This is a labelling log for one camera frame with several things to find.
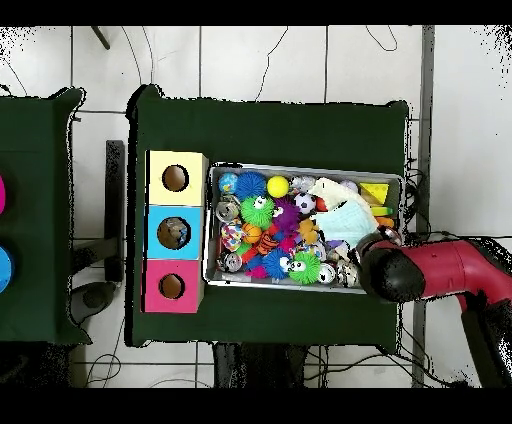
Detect pale yellow cloth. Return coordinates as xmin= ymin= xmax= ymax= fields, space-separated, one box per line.
xmin=306 ymin=177 xmax=355 ymax=214

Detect mint green cloth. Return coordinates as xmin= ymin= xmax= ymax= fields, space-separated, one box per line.
xmin=314 ymin=198 xmax=380 ymax=250

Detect clear mesh bin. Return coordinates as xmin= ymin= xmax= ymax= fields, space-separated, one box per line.
xmin=203 ymin=163 xmax=405 ymax=296

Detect wooden box with three holes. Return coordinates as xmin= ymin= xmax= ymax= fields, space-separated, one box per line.
xmin=142 ymin=148 xmax=211 ymax=316

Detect small green spiky toy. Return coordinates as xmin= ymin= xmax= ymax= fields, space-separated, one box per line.
xmin=239 ymin=194 xmax=277 ymax=232

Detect small orange basketball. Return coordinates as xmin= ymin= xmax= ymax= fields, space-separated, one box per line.
xmin=242 ymin=223 xmax=264 ymax=245

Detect blue spiky ball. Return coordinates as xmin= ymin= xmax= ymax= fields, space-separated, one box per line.
xmin=235 ymin=170 xmax=269 ymax=201

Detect crushed silver can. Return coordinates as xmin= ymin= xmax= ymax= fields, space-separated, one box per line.
xmin=337 ymin=260 xmax=361 ymax=289
xmin=215 ymin=199 xmax=242 ymax=225

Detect purple fuzzy toy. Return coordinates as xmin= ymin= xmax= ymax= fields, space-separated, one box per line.
xmin=271 ymin=199 xmax=302 ymax=236

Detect yellow ball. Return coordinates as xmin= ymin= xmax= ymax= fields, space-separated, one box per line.
xmin=266 ymin=175 xmax=290 ymax=199

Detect multicoloured toy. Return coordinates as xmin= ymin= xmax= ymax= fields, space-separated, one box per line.
xmin=220 ymin=223 xmax=245 ymax=253

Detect blue globe ball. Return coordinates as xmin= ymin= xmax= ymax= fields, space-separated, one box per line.
xmin=217 ymin=171 xmax=240 ymax=196

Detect silver and black can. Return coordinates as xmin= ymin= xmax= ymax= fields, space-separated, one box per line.
xmin=222 ymin=251 xmax=245 ymax=274

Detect blue fuzzy toy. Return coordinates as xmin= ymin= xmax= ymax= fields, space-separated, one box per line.
xmin=262 ymin=248 xmax=292 ymax=281

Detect orange plush toy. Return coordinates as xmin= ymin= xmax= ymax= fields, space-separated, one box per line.
xmin=296 ymin=219 xmax=322 ymax=246

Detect pink fuzzy toy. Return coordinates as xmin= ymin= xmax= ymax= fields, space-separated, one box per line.
xmin=243 ymin=255 xmax=269 ymax=281

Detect green fuzzy toy with eyes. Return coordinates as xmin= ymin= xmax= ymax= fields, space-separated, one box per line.
xmin=287 ymin=251 xmax=323 ymax=287

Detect dark green side table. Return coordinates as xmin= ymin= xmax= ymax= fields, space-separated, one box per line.
xmin=0 ymin=86 xmax=91 ymax=347

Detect blue round plate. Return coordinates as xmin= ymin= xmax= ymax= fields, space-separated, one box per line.
xmin=0 ymin=245 xmax=14 ymax=293

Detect black floor cable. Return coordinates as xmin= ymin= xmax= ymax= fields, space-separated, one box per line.
xmin=402 ymin=163 xmax=512 ymax=245

